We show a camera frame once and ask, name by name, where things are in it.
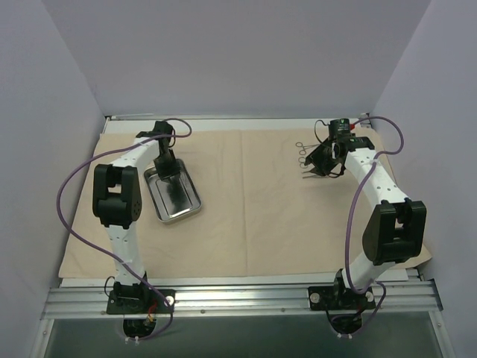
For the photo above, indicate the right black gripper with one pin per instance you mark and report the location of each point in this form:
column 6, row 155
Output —
column 322, row 160

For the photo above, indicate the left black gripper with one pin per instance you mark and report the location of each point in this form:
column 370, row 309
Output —
column 167, row 168

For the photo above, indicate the steel instrument tray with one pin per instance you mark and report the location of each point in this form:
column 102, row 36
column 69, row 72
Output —
column 174, row 198

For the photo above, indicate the steel forceps with ring handles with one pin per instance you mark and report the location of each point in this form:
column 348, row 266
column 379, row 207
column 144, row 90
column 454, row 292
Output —
column 304, row 148

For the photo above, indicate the beige cloth kit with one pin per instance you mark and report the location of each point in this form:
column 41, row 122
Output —
column 258, row 216

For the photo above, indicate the steel surgical scissors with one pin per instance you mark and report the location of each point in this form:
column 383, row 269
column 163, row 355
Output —
column 303, row 162

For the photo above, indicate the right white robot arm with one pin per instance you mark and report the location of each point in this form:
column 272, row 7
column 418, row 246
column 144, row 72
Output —
column 395, row 230

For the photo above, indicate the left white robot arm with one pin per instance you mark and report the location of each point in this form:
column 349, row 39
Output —
column 117, row 202

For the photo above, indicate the back aluminium rail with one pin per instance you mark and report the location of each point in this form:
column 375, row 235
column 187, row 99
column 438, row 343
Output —
column 189, row 117

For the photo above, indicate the aluminium rail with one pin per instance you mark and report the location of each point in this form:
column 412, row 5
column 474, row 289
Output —
column 189, row 117
column 249, row 300

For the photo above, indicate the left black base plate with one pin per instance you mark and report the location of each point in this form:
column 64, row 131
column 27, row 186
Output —
column 135, row 302

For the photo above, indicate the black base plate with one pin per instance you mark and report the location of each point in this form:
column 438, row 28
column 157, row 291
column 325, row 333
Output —
column 135, row 302
column 323, row 298

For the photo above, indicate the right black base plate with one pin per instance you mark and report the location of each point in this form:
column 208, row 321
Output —
column 323, row 298

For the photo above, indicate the front aluminium rail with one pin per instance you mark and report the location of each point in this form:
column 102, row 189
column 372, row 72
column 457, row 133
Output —
column 249, row 300

